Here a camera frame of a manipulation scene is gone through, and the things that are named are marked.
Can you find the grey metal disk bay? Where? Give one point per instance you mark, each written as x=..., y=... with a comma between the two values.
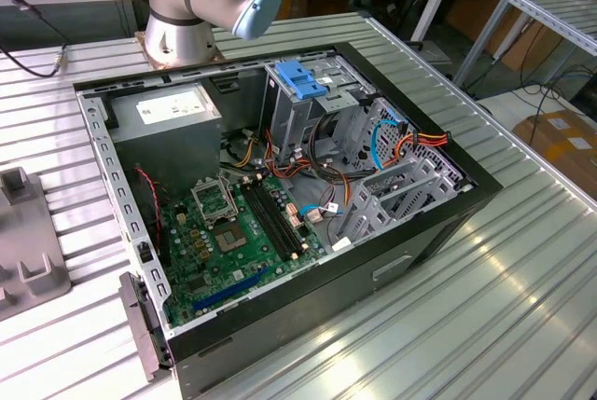
x=368, y=220

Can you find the black RAM slot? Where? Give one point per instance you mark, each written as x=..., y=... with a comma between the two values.
x=281, y=216
x=264, y=220
x=269, y=219
x=275, y=218

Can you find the grey optical drive cage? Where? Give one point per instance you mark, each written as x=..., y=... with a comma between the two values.
x=289, y=125

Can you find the metal locking lever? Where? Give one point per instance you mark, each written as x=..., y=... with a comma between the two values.
x=227, y=188

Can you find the white paper tag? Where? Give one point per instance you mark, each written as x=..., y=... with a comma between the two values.
x=341, y=244

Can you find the blue plastic cage latch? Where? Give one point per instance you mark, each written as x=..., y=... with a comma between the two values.
x=303, y=87

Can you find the green motherboard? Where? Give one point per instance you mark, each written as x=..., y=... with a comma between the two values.
x=254, y=257

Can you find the black PC case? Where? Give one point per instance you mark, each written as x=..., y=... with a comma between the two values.
x=326, y=297

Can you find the blue expansion slot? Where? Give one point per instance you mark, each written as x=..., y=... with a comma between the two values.
x=233, y=289

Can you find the grey power supply unit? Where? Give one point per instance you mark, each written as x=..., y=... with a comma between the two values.
x=163, y=148

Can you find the grey plastic card retainer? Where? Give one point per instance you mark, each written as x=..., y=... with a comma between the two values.
x=144, y=339

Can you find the brown cardboard sheet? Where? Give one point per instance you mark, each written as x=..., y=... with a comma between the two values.
x=471, y=13

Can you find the brown cardboard box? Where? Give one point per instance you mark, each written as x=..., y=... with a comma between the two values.
x=550, y=148

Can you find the grey parts rack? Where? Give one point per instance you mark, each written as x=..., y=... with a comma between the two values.
x=28, y=232

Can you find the metal slat shelf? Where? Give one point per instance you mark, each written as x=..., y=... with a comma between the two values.
x=550, y=13

